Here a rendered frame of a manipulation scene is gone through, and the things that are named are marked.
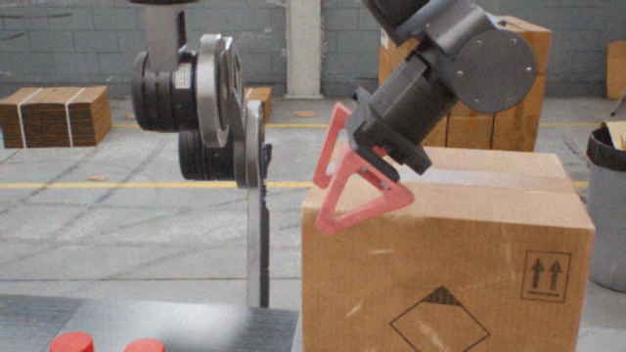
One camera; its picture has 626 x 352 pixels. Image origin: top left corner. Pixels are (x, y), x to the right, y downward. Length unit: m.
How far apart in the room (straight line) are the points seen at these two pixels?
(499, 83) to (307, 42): 5.51
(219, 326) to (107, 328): 0.17
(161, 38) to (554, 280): 0.72
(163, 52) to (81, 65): 5.28
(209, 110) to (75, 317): 0.39
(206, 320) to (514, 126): 3.18
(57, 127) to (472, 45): 4.48
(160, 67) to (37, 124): 3.78
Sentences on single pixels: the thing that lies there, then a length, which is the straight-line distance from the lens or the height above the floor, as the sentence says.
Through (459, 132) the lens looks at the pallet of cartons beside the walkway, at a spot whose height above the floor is 0.30.
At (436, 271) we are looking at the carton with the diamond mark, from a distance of 0.70.
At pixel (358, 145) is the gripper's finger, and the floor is 1.25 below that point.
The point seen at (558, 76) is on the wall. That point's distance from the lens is 6.49.
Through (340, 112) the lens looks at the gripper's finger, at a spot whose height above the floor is 1.24.
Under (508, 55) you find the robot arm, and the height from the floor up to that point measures 1.32.
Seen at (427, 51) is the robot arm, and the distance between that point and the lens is 0.52.
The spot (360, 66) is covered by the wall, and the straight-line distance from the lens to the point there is 6.04.
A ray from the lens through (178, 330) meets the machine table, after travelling 1.02.
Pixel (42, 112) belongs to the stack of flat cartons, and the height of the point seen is 0.25.
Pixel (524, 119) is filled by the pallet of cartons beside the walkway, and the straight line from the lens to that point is 4.02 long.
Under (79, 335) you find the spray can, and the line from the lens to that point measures 0.57.
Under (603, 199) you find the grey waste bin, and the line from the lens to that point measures 2.86.
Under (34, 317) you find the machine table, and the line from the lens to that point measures 1.12.
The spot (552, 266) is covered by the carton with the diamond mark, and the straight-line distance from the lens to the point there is 0.71.
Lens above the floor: 1.39
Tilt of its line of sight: 20 degrees down
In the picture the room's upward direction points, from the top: straight up
